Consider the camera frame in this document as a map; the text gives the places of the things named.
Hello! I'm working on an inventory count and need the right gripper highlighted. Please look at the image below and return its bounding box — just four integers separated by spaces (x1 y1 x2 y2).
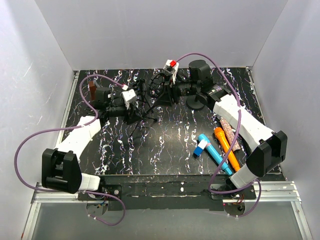
153 73 200 109

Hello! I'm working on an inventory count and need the shock mount tripod stand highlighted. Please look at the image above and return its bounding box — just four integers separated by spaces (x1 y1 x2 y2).
130 72 167 137

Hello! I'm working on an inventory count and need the round base stand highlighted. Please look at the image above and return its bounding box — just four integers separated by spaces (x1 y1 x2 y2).
186 93 208 111

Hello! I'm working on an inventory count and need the orange microphone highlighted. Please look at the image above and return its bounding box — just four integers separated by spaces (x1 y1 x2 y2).
214 127 241 172

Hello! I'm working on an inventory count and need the cyan toy microphone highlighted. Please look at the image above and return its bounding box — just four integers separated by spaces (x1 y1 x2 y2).
198 134 223 165

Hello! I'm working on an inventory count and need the glitter silver microphone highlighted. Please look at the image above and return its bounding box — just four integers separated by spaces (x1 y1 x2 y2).
218 116 241 152

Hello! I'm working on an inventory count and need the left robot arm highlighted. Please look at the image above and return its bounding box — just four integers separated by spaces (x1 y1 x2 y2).
41 86 144 200

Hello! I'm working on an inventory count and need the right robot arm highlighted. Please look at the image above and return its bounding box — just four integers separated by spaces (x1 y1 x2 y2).
148 59 288 199

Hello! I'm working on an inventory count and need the brown red box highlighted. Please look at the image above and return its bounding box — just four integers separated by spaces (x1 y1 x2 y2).
88 80 97 101

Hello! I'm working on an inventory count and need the blue white block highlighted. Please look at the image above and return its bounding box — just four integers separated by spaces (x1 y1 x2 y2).
193 139 208 158

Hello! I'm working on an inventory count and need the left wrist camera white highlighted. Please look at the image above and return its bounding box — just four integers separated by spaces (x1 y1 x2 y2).
121 89 138 110

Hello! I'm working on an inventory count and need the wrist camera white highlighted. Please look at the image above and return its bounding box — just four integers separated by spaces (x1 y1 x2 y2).
121 89 138 110
163 59 179 85

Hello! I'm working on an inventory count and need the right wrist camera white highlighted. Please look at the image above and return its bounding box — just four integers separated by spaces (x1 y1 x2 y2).
163 59 179 85

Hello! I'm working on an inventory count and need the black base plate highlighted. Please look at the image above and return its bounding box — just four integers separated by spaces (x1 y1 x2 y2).
67 173 286 212

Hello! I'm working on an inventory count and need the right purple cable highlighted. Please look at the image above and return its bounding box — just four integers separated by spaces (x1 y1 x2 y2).
176 52 262 218

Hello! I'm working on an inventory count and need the purple cable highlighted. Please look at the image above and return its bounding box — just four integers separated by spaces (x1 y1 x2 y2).
14 74 130 227
176 52 262 218

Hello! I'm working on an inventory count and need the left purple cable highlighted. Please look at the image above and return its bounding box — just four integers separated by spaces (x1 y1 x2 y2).
14 74 130 227

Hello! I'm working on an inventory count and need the aluminium frame rail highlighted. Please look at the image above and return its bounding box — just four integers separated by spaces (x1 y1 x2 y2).
22 181 312 240

